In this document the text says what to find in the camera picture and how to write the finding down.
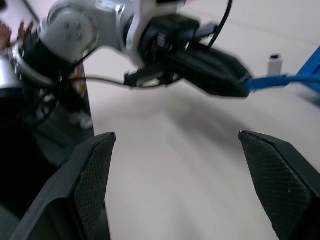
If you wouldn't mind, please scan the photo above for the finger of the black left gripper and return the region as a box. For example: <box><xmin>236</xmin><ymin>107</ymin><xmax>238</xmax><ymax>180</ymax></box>
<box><xmin>188</xmin><ymin>43</ymin><xmax>253</xmax><ymax>85</ymax></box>
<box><xmin>171</xmin><ymin>56</ymin><xmax>250</xmax><ymax>99</ymax></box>

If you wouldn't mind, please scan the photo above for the blue plastic object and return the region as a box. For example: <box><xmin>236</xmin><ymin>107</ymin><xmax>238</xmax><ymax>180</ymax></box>
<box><xmin>242</xmin><ymin>72</ymin><xmax>320</xmax><ymax>94</ymax></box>

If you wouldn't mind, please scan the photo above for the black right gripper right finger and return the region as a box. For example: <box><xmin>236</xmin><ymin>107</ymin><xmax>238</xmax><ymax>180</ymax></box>
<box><xmin>238</xmin><ymin>130</ymin><xmax>320</xmax><ymax>240</ymax></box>

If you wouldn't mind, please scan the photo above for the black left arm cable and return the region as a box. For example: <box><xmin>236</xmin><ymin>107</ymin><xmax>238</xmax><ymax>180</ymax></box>
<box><xmin>206</xmin><ymin>0</ymin><xmax>233</xmax><ymax>52</ymax></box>

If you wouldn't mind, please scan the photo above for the silver black robot torso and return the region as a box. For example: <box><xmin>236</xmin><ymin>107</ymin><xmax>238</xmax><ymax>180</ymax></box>
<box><xmin>0</xmin><ymin>44</ymin><xmax>95</xmax><ymax>226</ymax></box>

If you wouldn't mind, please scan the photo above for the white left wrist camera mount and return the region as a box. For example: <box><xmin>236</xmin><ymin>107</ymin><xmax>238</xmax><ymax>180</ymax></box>
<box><xmin>124</xmin><ymin>0</ymin><xmax>182</xmax><ymax>69</ymax></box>

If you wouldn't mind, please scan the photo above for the blue plastic bin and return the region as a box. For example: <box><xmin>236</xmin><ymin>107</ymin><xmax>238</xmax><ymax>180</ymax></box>
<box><xmin>296</xmin><ymin>44</ymin><xmax>320</xmax><ymax>104</ymax></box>

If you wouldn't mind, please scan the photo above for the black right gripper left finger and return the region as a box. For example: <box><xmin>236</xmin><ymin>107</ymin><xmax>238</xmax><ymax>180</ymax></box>
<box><xmin>7</xmin><ymin>131</ymin><xmax>117</xmax><ymax>240</ymax></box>

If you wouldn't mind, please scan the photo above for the white coupler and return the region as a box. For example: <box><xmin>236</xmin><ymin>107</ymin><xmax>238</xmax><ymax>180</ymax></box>
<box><xmin>267</xmin><ymin>53</ymin><xmax>285</xmax><ymax>76</ymax></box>

